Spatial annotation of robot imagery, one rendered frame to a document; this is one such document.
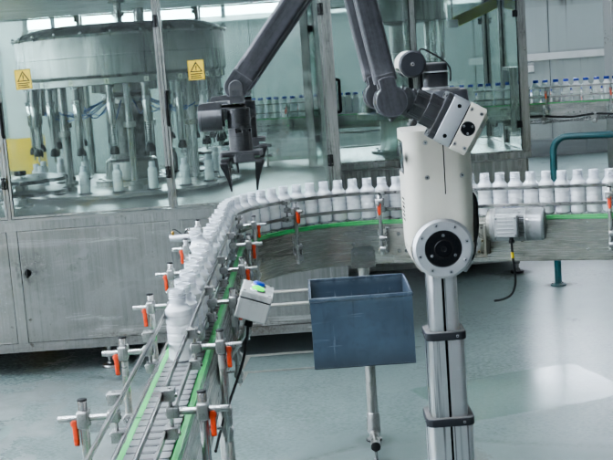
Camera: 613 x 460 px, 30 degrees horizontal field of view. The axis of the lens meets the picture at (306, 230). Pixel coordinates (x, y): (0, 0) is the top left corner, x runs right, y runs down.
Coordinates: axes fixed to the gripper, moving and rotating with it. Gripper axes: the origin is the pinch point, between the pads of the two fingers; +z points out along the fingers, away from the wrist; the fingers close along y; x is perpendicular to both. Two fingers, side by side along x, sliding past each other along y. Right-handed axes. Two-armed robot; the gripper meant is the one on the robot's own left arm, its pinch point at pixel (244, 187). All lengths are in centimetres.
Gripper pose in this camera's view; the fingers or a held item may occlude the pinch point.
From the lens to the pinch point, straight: 282.8
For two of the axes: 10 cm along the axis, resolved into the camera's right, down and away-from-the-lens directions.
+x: 0.2, -1.5, 9.9
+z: 0.7, 9.9, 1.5
